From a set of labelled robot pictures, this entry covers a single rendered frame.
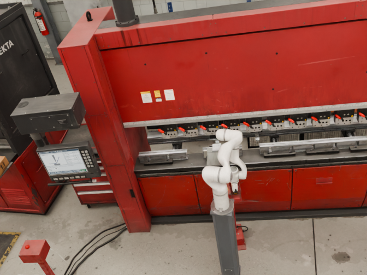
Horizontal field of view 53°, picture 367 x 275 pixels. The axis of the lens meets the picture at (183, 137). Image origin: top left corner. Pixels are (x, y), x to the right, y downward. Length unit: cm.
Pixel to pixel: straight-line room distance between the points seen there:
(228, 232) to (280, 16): 177
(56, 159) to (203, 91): 138
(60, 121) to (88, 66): 49
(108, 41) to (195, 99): 89
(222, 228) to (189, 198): 90
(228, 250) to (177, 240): 91
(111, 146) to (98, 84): 66
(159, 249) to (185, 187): 76
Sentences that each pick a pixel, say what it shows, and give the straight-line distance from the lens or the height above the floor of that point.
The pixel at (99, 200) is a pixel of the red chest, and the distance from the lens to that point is 463.
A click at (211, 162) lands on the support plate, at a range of 348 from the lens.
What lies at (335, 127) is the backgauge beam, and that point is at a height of 93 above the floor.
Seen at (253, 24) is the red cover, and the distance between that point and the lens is 297.
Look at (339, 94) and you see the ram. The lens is 342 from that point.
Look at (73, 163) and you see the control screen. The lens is 323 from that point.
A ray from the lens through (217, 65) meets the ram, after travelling 312.
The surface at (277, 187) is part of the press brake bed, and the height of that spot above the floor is 51.
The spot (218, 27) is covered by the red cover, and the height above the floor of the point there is 223.
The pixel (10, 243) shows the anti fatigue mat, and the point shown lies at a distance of 498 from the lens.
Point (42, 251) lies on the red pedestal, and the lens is 360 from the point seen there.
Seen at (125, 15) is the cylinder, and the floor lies 239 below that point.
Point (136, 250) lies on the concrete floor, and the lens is 423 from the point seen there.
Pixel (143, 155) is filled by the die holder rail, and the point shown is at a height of 97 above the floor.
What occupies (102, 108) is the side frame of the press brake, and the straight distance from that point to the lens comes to 323.
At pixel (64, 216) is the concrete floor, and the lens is 491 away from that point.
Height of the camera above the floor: 333
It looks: 37 degrees down
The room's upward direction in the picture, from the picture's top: 11 degrees counter-clockwise
